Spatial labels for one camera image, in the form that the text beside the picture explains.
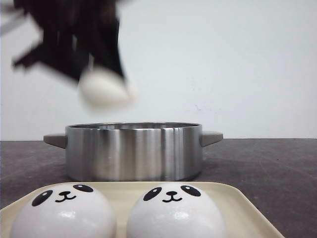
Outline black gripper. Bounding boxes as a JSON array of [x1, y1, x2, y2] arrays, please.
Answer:
[[13, 0, 125, 83]]

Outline panda bun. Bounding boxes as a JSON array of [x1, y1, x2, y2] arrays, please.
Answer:
[[78, 67, 137, 109], [126, 182, 228, 238], [10, 183, 117, 238]]

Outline stainless steel steamer pot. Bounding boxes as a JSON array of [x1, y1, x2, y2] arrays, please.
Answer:
[[43, 122, 223, 181]]

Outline cream plastic tray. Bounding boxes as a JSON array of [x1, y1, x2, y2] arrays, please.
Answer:
[[0, 181, 283, 238]]

